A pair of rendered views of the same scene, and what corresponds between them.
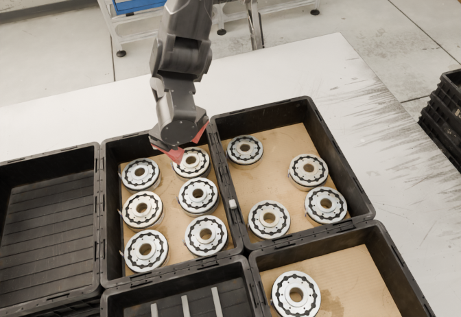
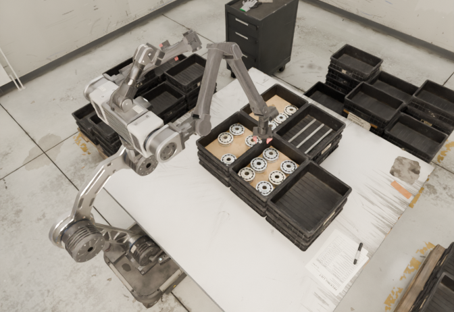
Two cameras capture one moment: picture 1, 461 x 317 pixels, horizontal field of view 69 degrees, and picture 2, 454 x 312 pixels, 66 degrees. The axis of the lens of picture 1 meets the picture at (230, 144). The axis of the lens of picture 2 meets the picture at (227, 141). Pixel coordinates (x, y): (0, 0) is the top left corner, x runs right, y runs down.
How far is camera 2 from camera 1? 1.97 m
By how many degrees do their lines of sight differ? 68
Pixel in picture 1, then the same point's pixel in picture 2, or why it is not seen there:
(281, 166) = (226, 149)
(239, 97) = (179, 202)
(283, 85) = (159, 186)
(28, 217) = (309, 220)
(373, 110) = not seen: hidden behind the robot
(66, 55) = not seen: outside the picture
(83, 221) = (295, 198)
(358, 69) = not seen: hidden behind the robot
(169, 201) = (265, 175)
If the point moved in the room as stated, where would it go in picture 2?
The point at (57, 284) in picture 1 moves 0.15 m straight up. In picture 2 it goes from (317, 189) to (322, 174)
